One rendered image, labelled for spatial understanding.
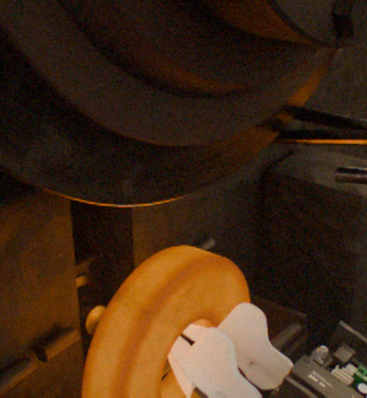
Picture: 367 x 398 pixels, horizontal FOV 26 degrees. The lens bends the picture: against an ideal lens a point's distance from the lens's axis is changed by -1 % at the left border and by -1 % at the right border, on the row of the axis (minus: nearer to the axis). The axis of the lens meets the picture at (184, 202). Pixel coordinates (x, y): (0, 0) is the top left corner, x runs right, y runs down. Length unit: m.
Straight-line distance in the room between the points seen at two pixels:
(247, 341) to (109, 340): 0.10
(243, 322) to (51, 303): 0.13
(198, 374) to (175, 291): 0.06
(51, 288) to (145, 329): 0.08
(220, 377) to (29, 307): 0.13
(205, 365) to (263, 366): 0.04
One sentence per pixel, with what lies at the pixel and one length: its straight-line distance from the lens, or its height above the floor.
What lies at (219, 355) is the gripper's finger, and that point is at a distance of 0.50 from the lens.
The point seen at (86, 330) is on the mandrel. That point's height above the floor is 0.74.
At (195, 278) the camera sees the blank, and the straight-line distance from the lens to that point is 0.52.
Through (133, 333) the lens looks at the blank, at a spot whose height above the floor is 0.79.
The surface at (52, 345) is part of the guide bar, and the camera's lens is 0.53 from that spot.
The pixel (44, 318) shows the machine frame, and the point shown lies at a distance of 0.54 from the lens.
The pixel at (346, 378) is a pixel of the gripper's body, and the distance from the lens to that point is 0.49.
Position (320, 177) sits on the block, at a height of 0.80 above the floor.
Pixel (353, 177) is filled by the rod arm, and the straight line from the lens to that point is 0.51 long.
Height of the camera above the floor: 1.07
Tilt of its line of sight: 25 degrees down
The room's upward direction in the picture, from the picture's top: straight up
